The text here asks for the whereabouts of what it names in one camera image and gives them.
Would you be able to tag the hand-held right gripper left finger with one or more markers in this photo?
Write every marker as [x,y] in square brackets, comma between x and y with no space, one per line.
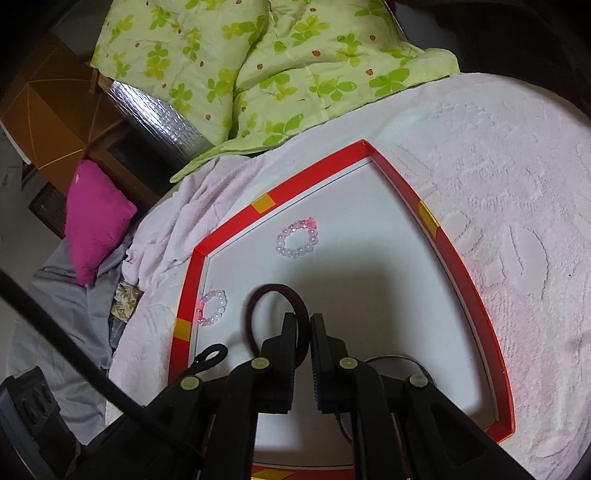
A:
[287,355]

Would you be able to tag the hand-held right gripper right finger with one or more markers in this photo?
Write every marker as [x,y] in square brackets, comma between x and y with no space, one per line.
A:
[319,355]

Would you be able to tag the dark maroon bangle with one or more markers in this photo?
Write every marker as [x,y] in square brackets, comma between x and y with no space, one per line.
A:
[277,288]

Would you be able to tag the shallow red cardboard box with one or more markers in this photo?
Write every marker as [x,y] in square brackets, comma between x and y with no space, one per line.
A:
[369,277]

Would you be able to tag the grey bed sheet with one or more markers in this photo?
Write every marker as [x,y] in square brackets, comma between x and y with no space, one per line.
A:
[69,304]

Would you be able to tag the small patterned beige pouch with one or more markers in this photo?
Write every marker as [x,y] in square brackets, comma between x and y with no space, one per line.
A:
[125,300]

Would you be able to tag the magenta pillow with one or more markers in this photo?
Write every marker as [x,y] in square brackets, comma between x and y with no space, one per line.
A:
[97,221]

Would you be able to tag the silver insulation foil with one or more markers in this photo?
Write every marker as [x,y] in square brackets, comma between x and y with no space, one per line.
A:
[157,124]

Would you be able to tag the green floral quilt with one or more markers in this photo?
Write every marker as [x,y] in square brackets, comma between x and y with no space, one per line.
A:
[277,69]

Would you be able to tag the wooden cabinet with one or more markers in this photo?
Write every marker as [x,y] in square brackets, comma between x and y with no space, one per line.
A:
[55,115]

